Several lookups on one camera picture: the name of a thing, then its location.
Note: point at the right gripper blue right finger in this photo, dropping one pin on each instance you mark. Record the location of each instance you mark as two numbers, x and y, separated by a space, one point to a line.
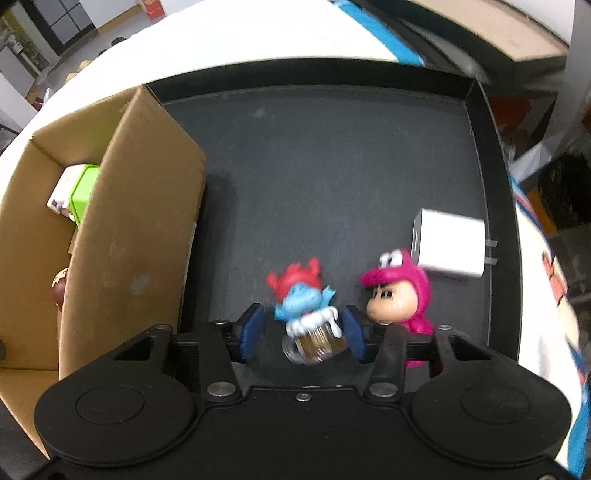
384 347

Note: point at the pink hooded figurine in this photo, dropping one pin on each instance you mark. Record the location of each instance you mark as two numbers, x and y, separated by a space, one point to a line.
401 293

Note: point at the brown-haired small figurine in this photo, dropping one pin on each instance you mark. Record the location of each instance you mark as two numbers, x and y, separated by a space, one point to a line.
58 287

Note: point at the white power adapter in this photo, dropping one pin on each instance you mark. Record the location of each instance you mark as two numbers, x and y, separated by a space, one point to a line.
450 244

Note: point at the white bed sheet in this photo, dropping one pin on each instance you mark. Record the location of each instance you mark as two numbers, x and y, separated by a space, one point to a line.
206 35

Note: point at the orange carton box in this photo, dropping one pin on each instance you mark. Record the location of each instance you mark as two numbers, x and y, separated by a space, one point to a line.
152 8

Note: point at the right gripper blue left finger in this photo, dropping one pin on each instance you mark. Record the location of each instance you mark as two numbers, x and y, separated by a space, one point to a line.
221 344

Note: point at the black box lid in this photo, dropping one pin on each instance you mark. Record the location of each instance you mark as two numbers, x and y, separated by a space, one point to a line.
509 46

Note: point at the black shallow tray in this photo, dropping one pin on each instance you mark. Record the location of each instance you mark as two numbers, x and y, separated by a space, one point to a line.
333 159

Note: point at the brown cardboard box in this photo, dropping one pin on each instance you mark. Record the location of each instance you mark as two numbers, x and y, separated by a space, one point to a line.
126 261

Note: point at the green cube box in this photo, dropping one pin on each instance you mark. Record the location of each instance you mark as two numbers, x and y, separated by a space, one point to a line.
84 180

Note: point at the blue red-hat figurine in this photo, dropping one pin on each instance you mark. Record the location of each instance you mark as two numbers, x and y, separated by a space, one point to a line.
303 305

